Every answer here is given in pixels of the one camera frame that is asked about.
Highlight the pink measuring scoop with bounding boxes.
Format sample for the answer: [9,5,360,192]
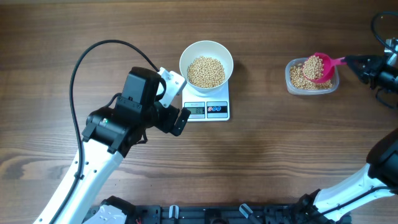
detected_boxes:
[302,52,346,84]

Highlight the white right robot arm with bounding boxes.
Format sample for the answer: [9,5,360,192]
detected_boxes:
[292,50,397,223]

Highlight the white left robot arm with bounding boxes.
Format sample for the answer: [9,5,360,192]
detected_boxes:
[35,67,190,223]

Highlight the white digital kitchen scale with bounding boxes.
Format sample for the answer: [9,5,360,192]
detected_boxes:
[182,82,230,122]

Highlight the soybeans in bowl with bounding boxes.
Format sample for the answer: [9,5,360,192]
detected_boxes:
[187,56,226,88]

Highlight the white bowl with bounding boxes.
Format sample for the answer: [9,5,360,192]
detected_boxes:
[179,40,234,93]

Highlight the soybeans pile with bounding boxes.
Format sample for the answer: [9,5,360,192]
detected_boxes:
[290,63,333,90]

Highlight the clear plastic container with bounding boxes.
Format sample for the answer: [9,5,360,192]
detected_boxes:
[285,56,340,95]

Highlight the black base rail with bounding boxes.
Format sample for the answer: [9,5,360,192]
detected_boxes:
[125,204,293,224]

